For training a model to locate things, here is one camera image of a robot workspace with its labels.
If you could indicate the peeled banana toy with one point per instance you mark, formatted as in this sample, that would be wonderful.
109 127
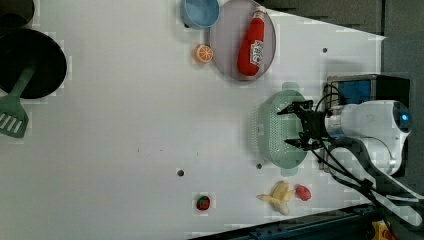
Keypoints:
279 197

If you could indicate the pink strawberry toy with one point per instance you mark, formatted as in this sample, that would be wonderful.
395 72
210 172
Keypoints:
303 193

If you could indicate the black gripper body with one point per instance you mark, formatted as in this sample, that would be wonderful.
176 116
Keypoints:
314 131

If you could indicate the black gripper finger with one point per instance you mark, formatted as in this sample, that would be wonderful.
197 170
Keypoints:
298 143
292 108

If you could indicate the blue cup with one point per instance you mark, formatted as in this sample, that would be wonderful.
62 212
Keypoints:
199 14

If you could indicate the orange slice toy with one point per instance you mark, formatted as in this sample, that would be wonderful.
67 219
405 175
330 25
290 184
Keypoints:
203 54

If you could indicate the black round pan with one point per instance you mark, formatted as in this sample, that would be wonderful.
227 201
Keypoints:
29 48

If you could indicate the mint green strainer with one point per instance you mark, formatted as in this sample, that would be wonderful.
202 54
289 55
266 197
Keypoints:
271 130

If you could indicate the small red strawberry toy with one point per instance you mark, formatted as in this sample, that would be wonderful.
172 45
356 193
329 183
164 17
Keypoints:
203 203

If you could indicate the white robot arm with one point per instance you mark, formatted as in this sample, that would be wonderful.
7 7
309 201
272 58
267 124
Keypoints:
383 125

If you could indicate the grey oval plate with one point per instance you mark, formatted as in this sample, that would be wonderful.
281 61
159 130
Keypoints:
226 35

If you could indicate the black toaster oven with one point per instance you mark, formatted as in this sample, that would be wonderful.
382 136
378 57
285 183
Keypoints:
361 88

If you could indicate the red ketchup bottle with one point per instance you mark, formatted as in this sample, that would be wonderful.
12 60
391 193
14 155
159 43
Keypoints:
251 51

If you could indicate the green slotted spatula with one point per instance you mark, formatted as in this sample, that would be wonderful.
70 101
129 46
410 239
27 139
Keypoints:
14 119

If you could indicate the blue metal frame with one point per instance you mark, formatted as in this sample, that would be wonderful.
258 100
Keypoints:
351 223

